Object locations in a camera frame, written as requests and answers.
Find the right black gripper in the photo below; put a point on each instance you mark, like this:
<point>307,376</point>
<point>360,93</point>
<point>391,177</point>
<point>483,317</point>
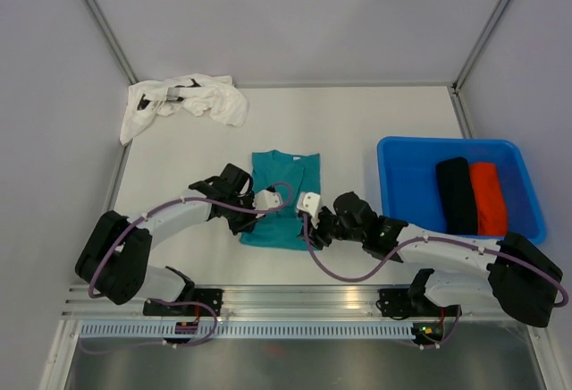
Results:
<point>316,235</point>

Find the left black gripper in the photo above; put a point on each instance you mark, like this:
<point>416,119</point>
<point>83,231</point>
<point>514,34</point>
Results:
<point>247,225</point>

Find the teal t-shirt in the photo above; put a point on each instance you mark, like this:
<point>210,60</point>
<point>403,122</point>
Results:
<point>290,174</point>

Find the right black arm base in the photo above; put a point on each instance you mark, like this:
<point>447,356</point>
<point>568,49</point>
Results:
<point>401,303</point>

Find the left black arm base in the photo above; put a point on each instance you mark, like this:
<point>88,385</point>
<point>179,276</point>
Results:
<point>197,303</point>

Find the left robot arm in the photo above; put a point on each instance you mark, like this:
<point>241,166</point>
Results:
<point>115,259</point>

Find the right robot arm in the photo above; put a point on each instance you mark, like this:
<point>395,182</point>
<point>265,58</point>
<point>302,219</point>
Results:
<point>510,274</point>

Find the blue plastic bin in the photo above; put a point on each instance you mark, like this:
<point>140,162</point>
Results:
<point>409,183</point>

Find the rolled black t-shirt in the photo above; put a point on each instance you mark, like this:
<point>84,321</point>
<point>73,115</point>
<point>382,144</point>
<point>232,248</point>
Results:
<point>457,196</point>

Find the white t-shirt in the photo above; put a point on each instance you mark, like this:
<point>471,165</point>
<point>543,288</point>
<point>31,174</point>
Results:
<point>197,94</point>

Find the rolled orange t-shirt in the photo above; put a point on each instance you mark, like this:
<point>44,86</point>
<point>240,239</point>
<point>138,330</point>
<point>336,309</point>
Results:
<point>492,213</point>

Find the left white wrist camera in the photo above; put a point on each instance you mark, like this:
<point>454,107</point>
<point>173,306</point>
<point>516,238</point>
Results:
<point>267,199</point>

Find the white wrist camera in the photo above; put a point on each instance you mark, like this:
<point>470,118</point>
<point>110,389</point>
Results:
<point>267,199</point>
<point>310,204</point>

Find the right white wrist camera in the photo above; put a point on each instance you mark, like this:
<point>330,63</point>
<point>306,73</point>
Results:
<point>310,204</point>

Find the aluminium mounting rail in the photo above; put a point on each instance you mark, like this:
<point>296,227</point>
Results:
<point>252,303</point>

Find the white slotted cable duct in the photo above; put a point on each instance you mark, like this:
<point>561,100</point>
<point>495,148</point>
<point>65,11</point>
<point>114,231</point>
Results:
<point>251,330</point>

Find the left aluminium frame post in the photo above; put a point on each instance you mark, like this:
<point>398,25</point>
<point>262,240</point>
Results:
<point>115,49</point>

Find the aluminium frame post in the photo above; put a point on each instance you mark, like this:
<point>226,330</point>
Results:
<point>494,19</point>
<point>115,49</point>

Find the right aluminium frame post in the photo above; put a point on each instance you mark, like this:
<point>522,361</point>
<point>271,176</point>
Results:
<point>494,19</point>

